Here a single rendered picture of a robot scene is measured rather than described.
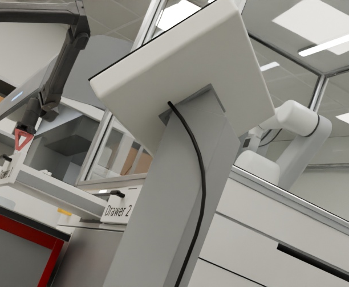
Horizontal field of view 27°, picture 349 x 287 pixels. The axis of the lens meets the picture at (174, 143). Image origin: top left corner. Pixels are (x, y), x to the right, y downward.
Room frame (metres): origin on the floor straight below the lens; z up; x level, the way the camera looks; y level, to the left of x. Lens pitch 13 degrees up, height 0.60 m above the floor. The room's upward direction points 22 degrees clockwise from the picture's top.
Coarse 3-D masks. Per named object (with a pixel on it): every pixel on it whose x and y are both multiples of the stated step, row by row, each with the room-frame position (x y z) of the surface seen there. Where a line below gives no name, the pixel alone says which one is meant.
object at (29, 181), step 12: (24, 168) 2.31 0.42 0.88; (24, 180) 2.31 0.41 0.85; (36, 180) 2.32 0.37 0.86; (48, 180) 2.33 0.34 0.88; (24, 192) 2.56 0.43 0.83; (36, 192) 2.39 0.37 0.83; (48, 192) 2.34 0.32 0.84; (60, 192) 2.35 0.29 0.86; (72, 192) 2.36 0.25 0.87; (84, 192) 2.38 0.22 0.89; (60, 204) 2.47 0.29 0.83; (72, 204) 2.37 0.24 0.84; (84, 204) 2.38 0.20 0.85; (96, 204) 2.39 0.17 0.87; (84, 216) 2.56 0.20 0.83; (96, 216) 2.40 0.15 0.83
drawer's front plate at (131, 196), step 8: (128, 192) 2.19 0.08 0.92; (136, 192) 2.12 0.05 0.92; (112, 200) 2.31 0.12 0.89; (120, 200) 2.23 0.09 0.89; (128, 200) 2.16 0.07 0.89; (120, 208) 2.20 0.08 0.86; (128, 208) 2.13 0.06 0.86; (104, 216) 2.33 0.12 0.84; (112, 216) 2.25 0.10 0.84; (120, 216) 2.17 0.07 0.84; (128, 216) 2.11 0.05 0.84
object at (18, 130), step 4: (16, 128) 2.64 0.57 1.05; (20, 128) 2.64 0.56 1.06; (16, 132) 2.64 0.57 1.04; (20, 132) 2.64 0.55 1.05; (24, 132) 2.64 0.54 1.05; (16, 136) 2.65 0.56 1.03; (28, 136) 2.64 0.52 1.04; (32, 136) 2.66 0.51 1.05; (16, 140) 2.65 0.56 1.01; (28, 140) 2.65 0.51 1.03; (16, 144) 2.66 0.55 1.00; (24, 144) 2.66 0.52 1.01; (16, 148) 2.66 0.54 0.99; (20, 148) 2.66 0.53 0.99
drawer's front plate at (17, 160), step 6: (12, 156) 2.44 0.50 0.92; (18, 156) 2.30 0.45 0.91; (24, 156) 2.28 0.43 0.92; (6, 162) 2.50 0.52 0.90; (12, 162) 2.37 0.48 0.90; (18, 162) 2.28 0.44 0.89; (6, 168) 2.44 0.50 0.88; (18, 168) 2.28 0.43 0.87; (0, 174) 2.52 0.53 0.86; (12, 174) 2.28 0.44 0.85; (0, 180) 2.46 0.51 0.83; (6, 180) 2.33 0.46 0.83; (12, 180) 2.28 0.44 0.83; (0, 186) 2.50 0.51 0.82
